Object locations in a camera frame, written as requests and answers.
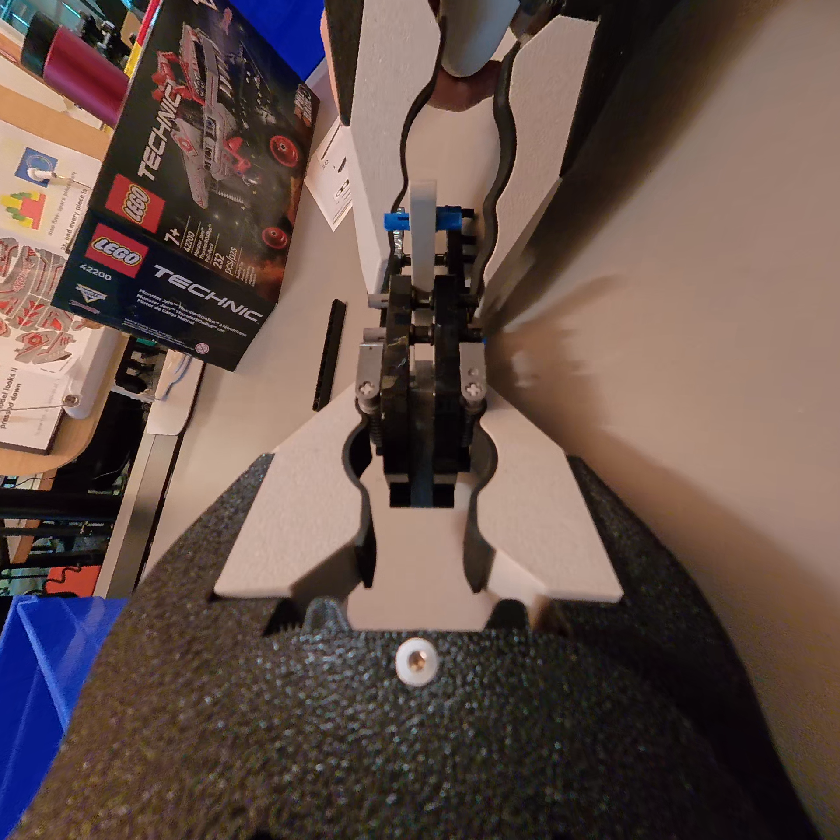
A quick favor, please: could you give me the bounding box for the open instruction booklet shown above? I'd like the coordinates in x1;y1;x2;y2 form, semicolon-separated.
305;118;358;231

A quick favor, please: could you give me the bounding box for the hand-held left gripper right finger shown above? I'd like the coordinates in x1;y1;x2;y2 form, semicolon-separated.
466;394;624;628

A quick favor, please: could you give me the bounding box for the black toy brick model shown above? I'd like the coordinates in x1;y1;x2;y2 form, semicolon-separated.
356;180;489;511

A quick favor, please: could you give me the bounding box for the person's right hand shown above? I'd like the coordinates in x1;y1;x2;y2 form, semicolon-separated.
430;61;506;114

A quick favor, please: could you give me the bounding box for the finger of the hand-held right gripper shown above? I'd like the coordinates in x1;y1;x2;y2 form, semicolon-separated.
472;14;601;324
353;0;444;297

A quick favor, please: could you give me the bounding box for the dark toy set box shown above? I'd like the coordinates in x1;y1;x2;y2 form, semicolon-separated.
52;0;320;373

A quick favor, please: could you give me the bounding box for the instruction poster on clipboard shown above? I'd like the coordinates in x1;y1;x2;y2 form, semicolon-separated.
0;86;113;475

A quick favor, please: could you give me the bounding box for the maroon tumbler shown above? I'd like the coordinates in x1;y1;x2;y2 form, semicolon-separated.
20;14;130;124

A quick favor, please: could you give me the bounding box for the short black toy beam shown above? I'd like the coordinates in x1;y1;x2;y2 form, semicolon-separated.
311;299;347;414

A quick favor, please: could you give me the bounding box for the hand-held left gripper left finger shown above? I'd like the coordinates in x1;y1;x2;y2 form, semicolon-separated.
213;384;377;603

